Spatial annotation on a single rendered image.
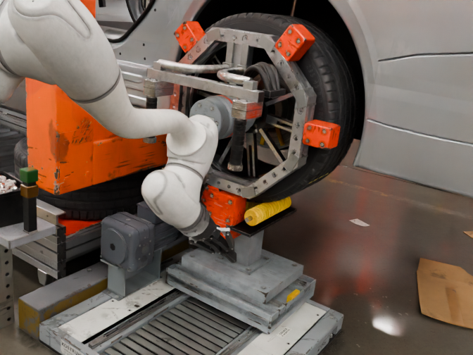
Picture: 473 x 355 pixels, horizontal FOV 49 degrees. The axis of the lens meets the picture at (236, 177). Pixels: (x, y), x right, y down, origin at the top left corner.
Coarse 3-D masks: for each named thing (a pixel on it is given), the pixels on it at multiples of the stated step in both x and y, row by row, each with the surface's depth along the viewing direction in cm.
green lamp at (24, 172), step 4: (24, 168) 157; (28, 168) 157; (32, 168) 158; (20, 172) 157; (24, 172) 156; (28, 172) 155; (32, 172) 156; (36, 172) 157; (20, 176) 157; (24, 176) 156; (28, 176) 155; (32, 176) 157; (36, 176) 158; (24, 180) 156; (28, 180) 156; (32, 180) 157; (36, 180) 158
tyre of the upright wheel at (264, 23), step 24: (216, 24) 178; (240, 24) 172; (264, 24) 167; (288, 24) 164; (312, 24) 179; (312, 48) 161; (336, 48) 174; (312, 72) 161; (336, 72) 166; (336, 96) 162; (336, 120) 163; (216, 168) 192; (312, 168) 169; (264, 192) 181; (288, 192) 176
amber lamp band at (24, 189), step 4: (36, 184) 160; (20, 188) 158; (24, 188) 157; (28, 188) 157; (32, 188) 158; (36, 188) 159; (20, 192) 159; (24, 192) 158; (28, 192) 157; (32, 192) 158; (36, 192) 159; (24, 196) 158; (28, 196) 157; (32, 196) 159; (36, 196) 160
